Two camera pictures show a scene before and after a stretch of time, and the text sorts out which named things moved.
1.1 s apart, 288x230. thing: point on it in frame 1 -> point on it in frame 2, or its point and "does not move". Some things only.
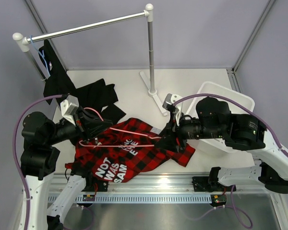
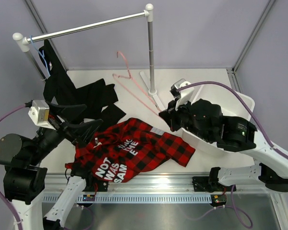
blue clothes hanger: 42,54 does not move
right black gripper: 169,142 -> 171,116
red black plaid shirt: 126,149 does not move
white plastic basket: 238,103 does not move
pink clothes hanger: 138,145 -> 129,86
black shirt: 58,81 does not move
